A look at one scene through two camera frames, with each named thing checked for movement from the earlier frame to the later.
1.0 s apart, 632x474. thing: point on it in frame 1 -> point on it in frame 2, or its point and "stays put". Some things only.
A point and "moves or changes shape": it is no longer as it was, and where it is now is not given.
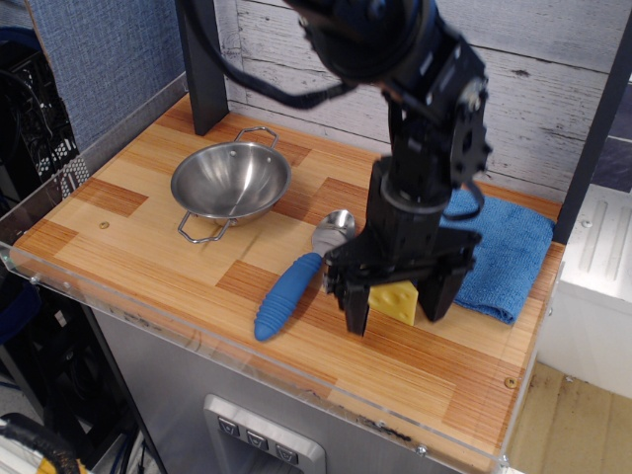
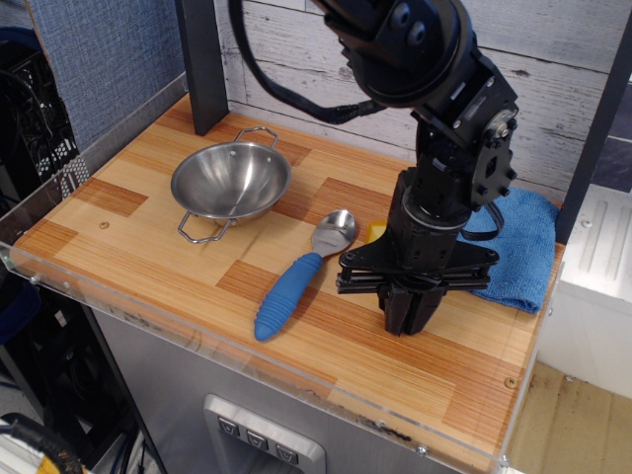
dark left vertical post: (204, 63) stays put
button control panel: (241, 440) stays put
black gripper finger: (356, 300) -> (396, 307)
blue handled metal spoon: (332, 229) stays put
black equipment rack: (39, 158) stays put
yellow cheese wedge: (395, 299) moves or changes shape
